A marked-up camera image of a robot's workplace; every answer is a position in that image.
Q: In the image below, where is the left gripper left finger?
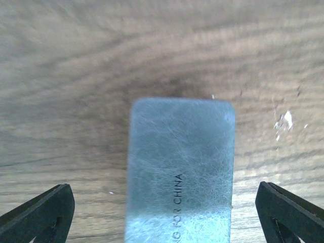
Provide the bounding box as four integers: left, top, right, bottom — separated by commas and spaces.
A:
1, 184, 75, 242

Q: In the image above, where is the grey green glasses case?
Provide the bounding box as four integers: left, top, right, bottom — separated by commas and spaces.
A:
124, 98, 235, 242

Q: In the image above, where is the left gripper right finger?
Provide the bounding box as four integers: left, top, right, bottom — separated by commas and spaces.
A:
255, 181, 323, 243

